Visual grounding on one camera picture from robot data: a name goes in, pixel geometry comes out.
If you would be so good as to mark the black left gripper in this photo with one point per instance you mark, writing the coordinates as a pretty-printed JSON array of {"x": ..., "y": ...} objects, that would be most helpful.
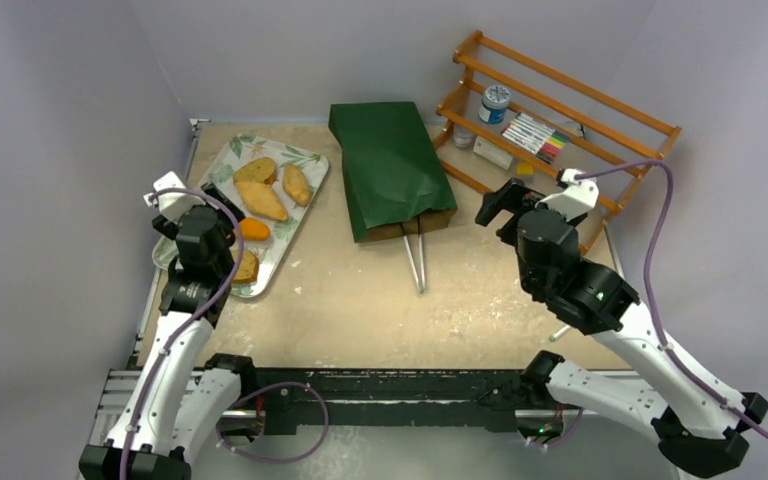
[{"x": 165, "y": 226}]

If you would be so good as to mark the orange fake baguette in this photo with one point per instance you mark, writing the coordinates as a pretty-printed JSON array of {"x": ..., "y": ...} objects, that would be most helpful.
[{"x": 253, "y": 229}]

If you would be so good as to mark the pack of coloured markers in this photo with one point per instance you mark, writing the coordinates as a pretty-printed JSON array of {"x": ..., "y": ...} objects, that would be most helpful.
[{"x": 538, "y": 139}]

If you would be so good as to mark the yellow triangular fake bread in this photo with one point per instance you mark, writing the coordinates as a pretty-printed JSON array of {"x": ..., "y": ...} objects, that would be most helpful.
[{"x": 260, "y": 199}]

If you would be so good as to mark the white jar with blue lid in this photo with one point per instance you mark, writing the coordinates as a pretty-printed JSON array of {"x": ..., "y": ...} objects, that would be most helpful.
[{"x": 494, "y": 104}]

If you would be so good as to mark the metal tongs with white handle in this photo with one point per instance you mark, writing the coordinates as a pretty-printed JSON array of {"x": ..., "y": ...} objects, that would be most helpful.
[{"x": 416, "y": 257}]

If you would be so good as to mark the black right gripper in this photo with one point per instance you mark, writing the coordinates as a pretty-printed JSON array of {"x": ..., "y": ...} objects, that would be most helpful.
[{"x": 513, "y": 201}]

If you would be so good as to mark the round fake bread bun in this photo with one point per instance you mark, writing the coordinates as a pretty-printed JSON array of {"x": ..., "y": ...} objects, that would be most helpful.
[{"x": 261, "y": 170}]

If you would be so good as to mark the small clear glass jar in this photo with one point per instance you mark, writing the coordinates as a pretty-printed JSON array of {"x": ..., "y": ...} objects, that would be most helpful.
[{"x": 462, "y": 137}]

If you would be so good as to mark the yellow grey sponge block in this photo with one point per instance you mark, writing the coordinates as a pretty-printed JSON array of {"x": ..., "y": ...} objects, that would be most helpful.
[{"x": 525, "y": 169}]

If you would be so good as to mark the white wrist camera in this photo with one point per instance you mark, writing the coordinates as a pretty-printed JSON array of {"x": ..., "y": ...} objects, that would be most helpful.
[
  {"x": 576, "y": 198},
  {"x": 171, "y": 198}
]

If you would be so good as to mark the small white box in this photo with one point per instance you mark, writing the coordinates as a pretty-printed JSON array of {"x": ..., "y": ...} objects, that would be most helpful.
[{"x": 492, "y": 153}]

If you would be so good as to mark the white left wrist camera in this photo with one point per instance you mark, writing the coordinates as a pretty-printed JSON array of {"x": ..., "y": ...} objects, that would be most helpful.
[{"x": 171, "y": 198}]

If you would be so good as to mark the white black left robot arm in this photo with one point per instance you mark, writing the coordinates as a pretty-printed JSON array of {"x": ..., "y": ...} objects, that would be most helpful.
[{"x": 162, "y": 427}]

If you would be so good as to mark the green paper bag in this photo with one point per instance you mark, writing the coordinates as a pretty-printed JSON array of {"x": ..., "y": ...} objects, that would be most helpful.
[{"x": 393, "y": 180}]

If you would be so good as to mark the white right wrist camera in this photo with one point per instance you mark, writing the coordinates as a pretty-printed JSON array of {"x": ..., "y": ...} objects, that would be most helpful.
[{"x": 576, "y": 198}]

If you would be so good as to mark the white tropical print tray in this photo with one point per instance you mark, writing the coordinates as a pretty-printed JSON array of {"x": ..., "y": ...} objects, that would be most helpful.
[{"x": 242, "y": 150}]

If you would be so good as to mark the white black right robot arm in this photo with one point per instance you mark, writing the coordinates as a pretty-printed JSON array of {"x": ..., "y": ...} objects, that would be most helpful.
[{"x": 696, "y": 421}]

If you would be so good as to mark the oval fake bread roll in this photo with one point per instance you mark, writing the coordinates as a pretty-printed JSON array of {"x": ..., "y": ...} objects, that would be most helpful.
[{"x": 296, "y": 186}]

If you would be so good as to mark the orange wooden shelf rack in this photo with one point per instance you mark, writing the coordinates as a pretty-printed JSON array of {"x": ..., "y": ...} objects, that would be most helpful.
[{"x": 453, "y": 108}]

